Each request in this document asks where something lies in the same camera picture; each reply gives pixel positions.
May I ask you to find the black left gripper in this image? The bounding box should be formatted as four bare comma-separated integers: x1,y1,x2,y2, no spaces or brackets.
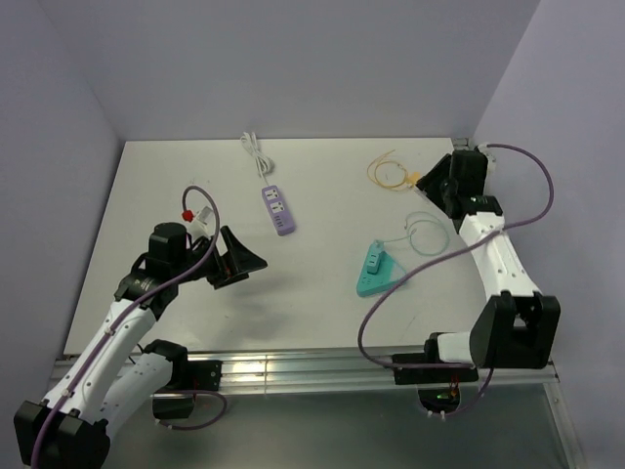
172,226,267,289

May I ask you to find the teal charging cable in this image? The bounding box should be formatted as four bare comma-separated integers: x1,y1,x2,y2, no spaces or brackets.
383,210,450,258

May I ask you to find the teal charger adapter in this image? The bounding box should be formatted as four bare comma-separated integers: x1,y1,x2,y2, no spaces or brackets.
364,239,385,275

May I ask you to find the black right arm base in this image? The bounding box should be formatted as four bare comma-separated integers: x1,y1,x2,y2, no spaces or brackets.
394,367,479,413

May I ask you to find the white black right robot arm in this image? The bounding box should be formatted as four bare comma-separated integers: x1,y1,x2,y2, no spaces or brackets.
417,149,561,381

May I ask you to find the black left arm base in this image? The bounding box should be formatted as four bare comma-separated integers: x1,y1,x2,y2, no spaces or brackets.
151,360,228,422

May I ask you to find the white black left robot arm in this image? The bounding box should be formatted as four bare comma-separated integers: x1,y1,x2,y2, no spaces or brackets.
14,223,268,468

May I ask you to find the purple power strip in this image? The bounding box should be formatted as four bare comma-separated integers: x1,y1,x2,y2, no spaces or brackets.
262,185,296,236

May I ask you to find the teal triangular power strip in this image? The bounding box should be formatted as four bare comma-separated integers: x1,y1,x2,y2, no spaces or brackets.
355,251,406,298

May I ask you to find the aluminium right rail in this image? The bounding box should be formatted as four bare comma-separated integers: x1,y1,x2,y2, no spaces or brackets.
451,137,519,304

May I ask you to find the aluminium rail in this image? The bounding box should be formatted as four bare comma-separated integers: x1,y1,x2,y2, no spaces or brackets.
48,344,558,400
451,137,519,304

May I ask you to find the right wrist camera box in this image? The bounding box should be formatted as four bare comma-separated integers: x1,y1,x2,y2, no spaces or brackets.
476,143,497,176

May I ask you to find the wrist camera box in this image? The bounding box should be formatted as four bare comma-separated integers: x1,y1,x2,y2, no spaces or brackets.
182,206,214,238
476,143,497,176

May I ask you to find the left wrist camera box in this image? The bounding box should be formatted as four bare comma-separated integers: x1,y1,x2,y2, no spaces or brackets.
182,206,214,238

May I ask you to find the yellow thin cable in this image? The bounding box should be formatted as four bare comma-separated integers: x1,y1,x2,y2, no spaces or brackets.
366,149,414,192

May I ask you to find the white coiled power cord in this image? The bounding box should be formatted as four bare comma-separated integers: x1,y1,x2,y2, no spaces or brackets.
239,132,277,188

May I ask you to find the aluminium front rail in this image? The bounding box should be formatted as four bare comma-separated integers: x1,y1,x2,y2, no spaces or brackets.
48,344,558,400

